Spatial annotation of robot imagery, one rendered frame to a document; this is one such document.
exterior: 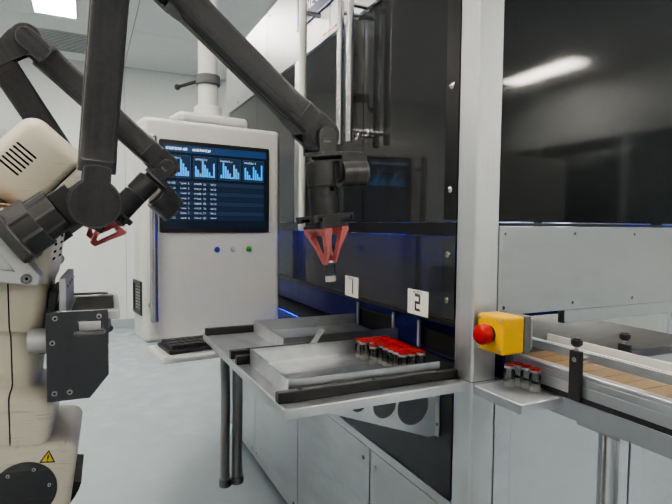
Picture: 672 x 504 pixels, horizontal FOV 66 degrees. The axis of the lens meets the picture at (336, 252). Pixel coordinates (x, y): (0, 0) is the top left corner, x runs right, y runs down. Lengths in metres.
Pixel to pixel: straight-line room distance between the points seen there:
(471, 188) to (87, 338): 0.78
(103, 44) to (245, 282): 1.18
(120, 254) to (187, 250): 4.57
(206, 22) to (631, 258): 1.09
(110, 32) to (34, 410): 0.66
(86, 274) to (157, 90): 2.24
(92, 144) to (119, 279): 5.54
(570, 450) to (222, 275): 1.21
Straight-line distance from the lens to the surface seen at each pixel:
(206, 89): 1.99
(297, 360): 1.25
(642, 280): 1.49
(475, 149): 1.10
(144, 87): 6.60
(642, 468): 1.63
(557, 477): 1.39
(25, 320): 1.10
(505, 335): 1.03
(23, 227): 0.90
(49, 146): 1.06
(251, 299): 1.95
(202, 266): 1.87
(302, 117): 0.99
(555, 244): 1.24
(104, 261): 6.40
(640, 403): 1.01
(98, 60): 0.93
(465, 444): 1.18
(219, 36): 0.97
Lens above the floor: 1.20
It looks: 3 degrees down
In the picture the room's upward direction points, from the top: 1 degrees clockwise
